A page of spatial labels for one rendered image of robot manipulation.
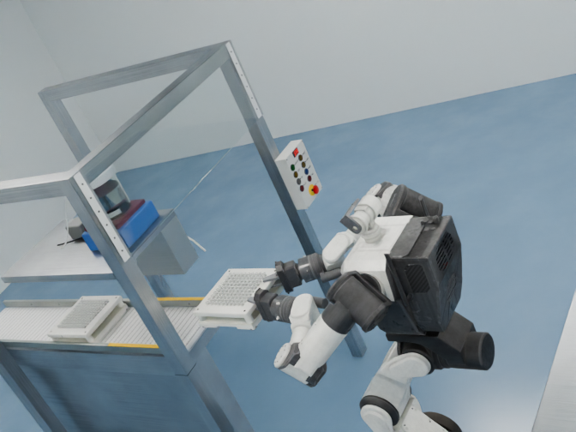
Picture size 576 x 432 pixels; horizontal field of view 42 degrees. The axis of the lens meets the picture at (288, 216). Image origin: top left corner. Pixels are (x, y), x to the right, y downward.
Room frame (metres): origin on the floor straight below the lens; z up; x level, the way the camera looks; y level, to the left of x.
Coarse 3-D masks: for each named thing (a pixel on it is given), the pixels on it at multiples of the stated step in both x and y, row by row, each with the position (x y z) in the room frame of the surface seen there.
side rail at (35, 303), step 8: (8, 304) 3.38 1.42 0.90; (16, 304) 3.34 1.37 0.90; (24, 304) 3.30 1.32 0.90; (32, 304) 3.26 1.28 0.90; (40, 304) 3.22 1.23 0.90; (48, 304) 3.19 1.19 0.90; (56, 304) 3.15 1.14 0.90; (64, 304) 3.11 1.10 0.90; (72, 304) 3.08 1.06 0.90; (128, 304) 2.85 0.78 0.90; (168, 304) 2.71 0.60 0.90; (176, 304) 2.68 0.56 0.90; (184, 304) 2.65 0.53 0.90; (192, 304) 2.62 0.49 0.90
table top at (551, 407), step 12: (564, 336) 1.61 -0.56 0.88; (564, 348) 1.57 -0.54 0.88; (564, 360) 1.53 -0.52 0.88; (552, 372) 1.51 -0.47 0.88; (564, 372) 1.49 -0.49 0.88; (552, 384) 1.47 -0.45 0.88; (564, 384) 1.45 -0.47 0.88; (552, 396) 1.43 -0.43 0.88; (564, 396) 1.42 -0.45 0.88; (540, 408) 1.41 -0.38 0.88; (552, 408) 1.40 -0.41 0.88; (564, 408) 1.38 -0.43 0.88; (540, 420) 1.38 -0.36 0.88; (552, 420) 1.36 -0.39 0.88; (564, 420) 1.35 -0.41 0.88
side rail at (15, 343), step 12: (48, 348) 2.81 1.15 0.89; (60, 348) 2.76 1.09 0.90; (72, 348) 2.71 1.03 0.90; (84, 348) 2.66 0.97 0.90; (96, 348) 2.62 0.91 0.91; (108, 348) 2.57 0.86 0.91; (120, 348) 2.53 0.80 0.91; (132, 348) 2.48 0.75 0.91; (144, 348) 2.44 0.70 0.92; (156, 348) 2.40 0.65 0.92
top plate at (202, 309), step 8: (232, 272) 2.43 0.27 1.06; (240, 272) 2.41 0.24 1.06; (248, 272) 2.38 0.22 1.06; (256, 272) 2.35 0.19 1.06; (264, 272) 2.33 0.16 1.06; (272, 272) 2.31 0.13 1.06; (216, 288) 2.37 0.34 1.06; (264, 288) 2.23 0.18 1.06; (208, 296) 2.34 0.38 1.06; (200, 304) 2.31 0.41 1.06; (248, 304) 2.17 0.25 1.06; (200, 312) 2.26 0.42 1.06; (208, 312) 2.24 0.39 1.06; (216, 312) 2.22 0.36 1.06; (224, 312) 2.19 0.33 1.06; (232, 312) 2.17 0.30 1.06; (240, 312) 2.15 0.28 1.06; (248, 312) 2.13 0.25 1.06
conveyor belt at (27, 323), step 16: (0, 320) 3.29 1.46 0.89; (16, 320) 3.21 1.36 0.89; (32, 320) 3.14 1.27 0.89; (48, 320) 3.07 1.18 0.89; (128, 320) 2.76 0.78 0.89; (176, 320) 2.59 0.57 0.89; (192, 320) 2.54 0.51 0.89; (0, 336) 3.13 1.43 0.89; (16, 336) 3.06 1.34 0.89; (32, 336) 2.99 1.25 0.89; (112, 336) 2.68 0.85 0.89; (128, 336) 2.63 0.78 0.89; (144, 336) 2.58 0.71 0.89; (192, 336) 2.44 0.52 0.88
